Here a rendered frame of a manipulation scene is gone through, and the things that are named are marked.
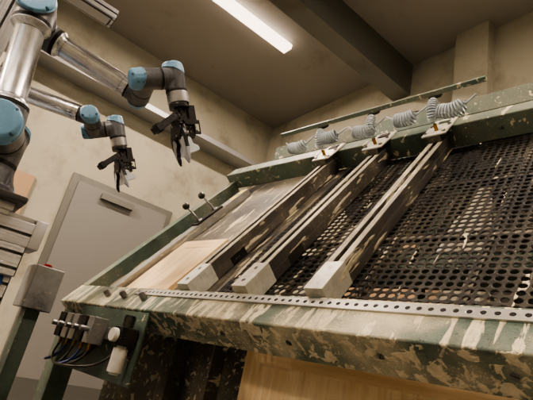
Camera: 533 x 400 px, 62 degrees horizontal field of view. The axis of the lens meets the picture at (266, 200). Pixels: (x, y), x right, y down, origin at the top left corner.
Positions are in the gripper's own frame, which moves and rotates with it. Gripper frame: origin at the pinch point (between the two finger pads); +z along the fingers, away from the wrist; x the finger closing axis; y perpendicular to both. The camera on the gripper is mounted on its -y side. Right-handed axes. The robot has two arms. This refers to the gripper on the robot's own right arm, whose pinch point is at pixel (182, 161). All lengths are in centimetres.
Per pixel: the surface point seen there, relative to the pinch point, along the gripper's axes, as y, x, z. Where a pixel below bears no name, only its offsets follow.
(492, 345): 0, -95, 55
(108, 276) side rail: -3, 83, 37
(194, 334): -10, -7, 57
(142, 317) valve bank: -16, 16, 50
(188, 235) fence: 32, 62, 24
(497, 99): 152, -45, -15
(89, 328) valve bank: -30, 29, 51
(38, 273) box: -35, 72, 30
